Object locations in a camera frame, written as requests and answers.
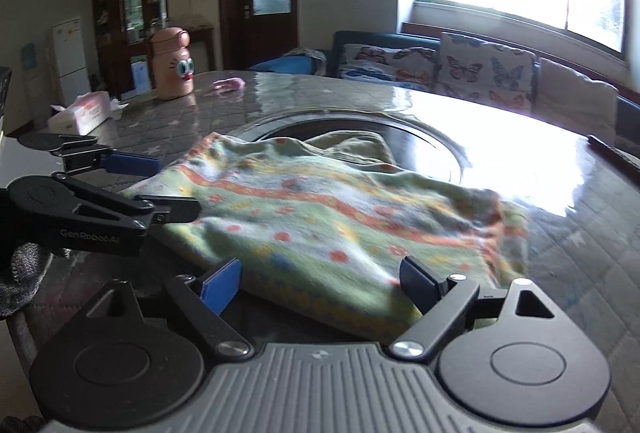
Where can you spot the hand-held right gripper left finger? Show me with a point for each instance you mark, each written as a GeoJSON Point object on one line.
{"type": "Point", "coordinates": [220, 287]}

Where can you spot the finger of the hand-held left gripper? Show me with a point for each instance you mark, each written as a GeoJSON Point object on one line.
{"type": "Point", "coordinates": [135, 164]}
{"type": "Point", "coordinates": [175, 210]}

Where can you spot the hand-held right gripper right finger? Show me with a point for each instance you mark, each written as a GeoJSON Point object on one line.
{"type": "Point", "coordinates": [417, 282]}

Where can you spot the pastel patterned baby garment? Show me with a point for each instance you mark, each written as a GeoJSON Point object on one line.
{"type": "Point", "coordinates": [325, 223]}

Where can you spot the pink tissue pack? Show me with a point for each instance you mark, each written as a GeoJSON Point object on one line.
{"type": "Point", "coordinates": [82, 113]}

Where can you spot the pink cartoon face bottle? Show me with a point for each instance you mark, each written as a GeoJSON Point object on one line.
{"type": "Point", "coordinates": [172, 68]}

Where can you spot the small pink cloth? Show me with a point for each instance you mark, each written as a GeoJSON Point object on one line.
{"type": "Point", "coordinates": [229, 85]}

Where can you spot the white refrigerator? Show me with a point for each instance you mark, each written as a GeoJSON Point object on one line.
{"type": "Point", "coordinates": [70, 58]}

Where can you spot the wooden side table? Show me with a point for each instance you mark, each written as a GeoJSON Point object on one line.
{"type": "Point", "coordinates": [202, 45]}

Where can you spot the dark wooden display cabinet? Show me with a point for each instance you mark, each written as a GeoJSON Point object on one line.
{"type": "Point", "coordinates": [115, 13]}

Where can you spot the blue pillow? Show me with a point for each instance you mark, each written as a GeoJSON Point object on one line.
{"type": "Point", "coordinates": [277, 64]}

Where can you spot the grey cloth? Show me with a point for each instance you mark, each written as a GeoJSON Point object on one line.
{"type": "Point", "coordinates": [307, 54]}

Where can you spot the butterfly print cushion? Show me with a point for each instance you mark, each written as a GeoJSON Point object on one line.
{"type": "Point", "coordinates": [385, 65]}
{"type": "Point", "coordinates": [485, 73]}

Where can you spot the black remote control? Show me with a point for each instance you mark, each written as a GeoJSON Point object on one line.
{"type": "Point", "coordinates": [612, 152]}

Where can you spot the plain beige cushion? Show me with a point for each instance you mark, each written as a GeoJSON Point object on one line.
{"type": "Point", "coordinates": [575, 100]}

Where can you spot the blue sofa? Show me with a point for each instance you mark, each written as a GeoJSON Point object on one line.
{"type": "Point", "coordinates": [365, 39]}

